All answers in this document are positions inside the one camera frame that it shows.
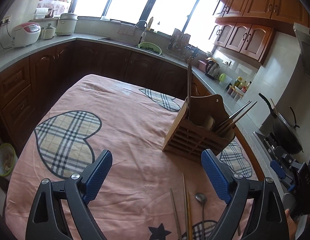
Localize dark chopstick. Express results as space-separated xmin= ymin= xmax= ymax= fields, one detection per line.
xmin=182 ymin=173 xmax=189 ymax=240

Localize right hand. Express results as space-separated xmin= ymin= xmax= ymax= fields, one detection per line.
xmin=285 ymin=209 xmax=300 ymax=240

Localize gas stove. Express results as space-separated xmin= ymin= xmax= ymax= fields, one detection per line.
xmin=253 ymin=132 xmax=310 ymax=181

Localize black wok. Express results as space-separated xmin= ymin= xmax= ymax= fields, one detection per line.
xmin=259 ymin=93 xmax=303 ymax=154

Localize chopstick in holder leaning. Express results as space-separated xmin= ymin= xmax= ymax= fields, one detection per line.
xmin=217 ymin=101 xmax=252 ymax=129

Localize silver spoon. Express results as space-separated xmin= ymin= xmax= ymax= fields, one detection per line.
xmin=195 ymin=192 xmax=208 ymax=240

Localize green bowl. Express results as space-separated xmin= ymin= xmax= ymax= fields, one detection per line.
xmin=0 ymin=143 xmax=18 ymax=181

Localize wooden utensil holder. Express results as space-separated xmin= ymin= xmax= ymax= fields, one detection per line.
xmin=163 ymin=94 xmax=235 ymax=163

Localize pink tablecloth with hearts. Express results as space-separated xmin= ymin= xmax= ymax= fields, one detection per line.
xmin=4 ymin=74 xmax=265 ymax=240

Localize electric kettle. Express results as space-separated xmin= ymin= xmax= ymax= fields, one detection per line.
xmin=205 ymin=60 xmax=220 ymax=80

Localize range hood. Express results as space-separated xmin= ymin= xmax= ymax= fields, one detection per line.
xmin=293 ymin=23 xmax=310 ymax=77

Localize chopstick in holder upright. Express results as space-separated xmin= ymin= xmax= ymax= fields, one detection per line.
xmin=186 ymin=56 xmax=192 ymax=114

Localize upper wooden cabinets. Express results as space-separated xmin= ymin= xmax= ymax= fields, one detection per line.
xmin=212 ymin=0 xmax=310 ymax=64

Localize dish drying rack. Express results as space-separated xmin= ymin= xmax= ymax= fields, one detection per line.
xmin=167 ymin=28 xmax=199 ymax=60

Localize green colander basket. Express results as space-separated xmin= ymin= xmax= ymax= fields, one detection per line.
xmin=138 ymin=42 xmax=162 ymax=55

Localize white red rice cooker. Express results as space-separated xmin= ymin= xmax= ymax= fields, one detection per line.
xmin=11 ymin=22 xmax=41 ymax=48

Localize small white pot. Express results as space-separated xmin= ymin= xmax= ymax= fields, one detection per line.
xmin=41 ymin=23 xmax=56 ymax=40

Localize sink faucet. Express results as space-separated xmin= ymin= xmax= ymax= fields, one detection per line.
xmin=135 ymin=20 xmax=148 ymax=44

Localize white slow cooker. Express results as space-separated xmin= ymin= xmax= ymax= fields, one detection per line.
xmin=56 ymin=13 xmax=78 ymax=36

